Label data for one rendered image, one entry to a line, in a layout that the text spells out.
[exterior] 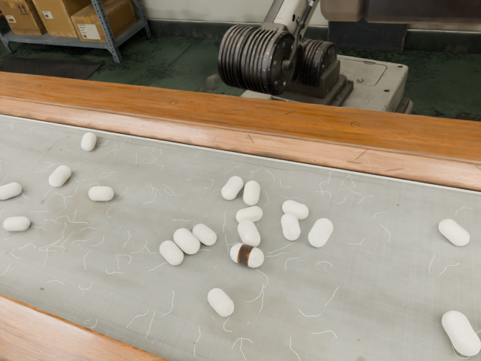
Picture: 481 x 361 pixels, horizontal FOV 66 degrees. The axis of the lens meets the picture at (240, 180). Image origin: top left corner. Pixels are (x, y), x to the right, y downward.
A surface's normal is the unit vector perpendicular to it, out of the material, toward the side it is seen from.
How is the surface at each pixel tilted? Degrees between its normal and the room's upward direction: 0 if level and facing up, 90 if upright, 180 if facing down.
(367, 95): 1
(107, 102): 0
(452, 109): 0
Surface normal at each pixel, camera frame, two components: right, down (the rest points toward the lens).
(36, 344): -0.12, -0.71
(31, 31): -0.34, 0.71
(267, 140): -0.34, -0.02
